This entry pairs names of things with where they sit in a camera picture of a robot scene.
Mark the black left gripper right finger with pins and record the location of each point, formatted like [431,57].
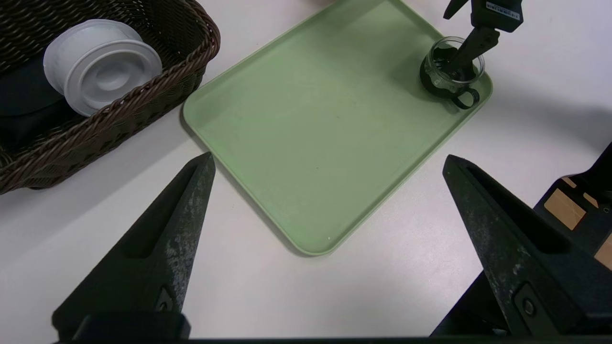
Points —
[526,267]

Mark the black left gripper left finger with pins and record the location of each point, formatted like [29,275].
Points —
[158,267]

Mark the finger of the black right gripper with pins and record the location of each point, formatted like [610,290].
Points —
[460,7]
[478,48]

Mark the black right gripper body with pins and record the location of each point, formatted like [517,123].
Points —
[497,14]

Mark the white round plastic cup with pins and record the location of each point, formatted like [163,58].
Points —
[105,71]

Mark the black leather pouch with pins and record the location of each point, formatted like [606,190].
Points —
[24,95]

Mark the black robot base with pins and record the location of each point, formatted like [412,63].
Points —
[597,191]

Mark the dark brown wicker basket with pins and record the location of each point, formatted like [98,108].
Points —
[181,38]

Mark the light green plastic tray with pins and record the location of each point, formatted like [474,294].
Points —
[325,119]

